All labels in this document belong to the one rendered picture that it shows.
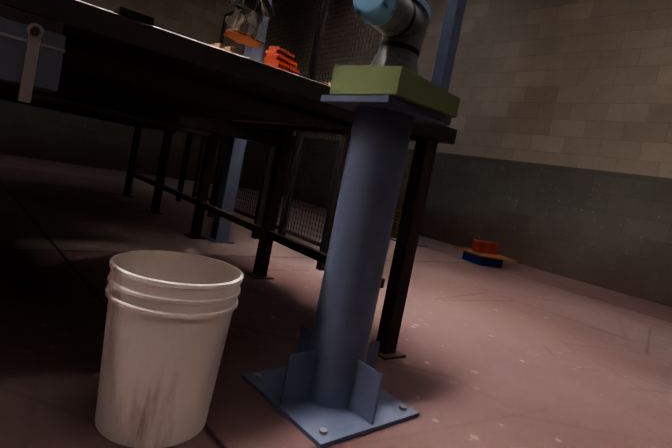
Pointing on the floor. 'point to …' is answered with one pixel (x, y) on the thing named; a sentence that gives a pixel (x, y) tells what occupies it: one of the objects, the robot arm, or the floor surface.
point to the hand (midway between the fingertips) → (244, 37)
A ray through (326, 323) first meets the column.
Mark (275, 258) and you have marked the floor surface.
